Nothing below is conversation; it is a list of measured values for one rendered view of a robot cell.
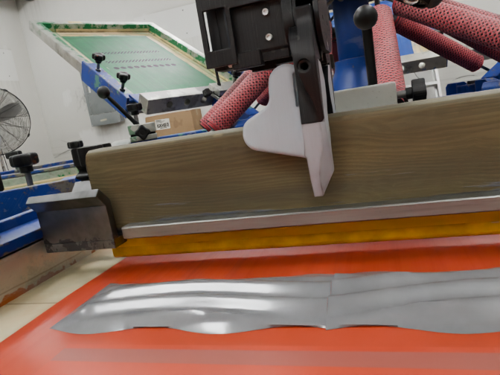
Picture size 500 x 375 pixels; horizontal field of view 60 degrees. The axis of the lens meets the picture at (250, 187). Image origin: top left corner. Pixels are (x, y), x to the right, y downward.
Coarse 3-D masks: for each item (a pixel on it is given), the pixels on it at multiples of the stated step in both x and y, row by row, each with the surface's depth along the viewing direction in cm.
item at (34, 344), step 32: (160, 256) 40; (192, 256) 38; (224, 256) 37; (256, 256) 36; (288, 256) 34; (320, 256) 33; (96, 288) 34; (32, 320) 30; (0, 352) 26; (32, 352) 26
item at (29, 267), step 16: (16, 256) 35; (32, 256) 37; (48, 256) 39; (64, 256) 41; (80, 256) 43; (0, 272) 34; (16, 272) 35; (32, 272) 37; (48, 272) 39; (0, 288) 34; (16, 288) 35; (32, 288) 37; (0, 304) 34
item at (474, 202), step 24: (480, 192) 29; (216, 216) 34; (240, 216) 33; (264, 216) 32; (288, 216) 32; (312, 216) 31; (336, 216) 31; (360, 216) 30; (384, 216) 30; (408, 216) 29
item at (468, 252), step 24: (408, 240) 34; (432, 240) 33; (456, 240) 32; (480, 240) 31; (360, 264) 30; (384, 264) 30; (408, 264) 29; (432, 264) 29; (456, 264) 28; (480, 264) 27; (336, 336) 22; (360, 336) 22; (384, 336) 21; (408, 336) 21; (432, 336) 21; (456, 336) 20; (480, 336) 20
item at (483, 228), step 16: (448, 224) 31; (464, 224) 31; (480, 224) 30; (496, 224) 30; (224, 240) 36; (240, 240) 36; (256, 240) 35; (272, 240) 35; (288, 240) 34; (304, 240) 34; (320, 240) 34; (336, 240) 33; (352, 240) 33; (368, 240) 33; (384, 240) 33; (128, 256) 39
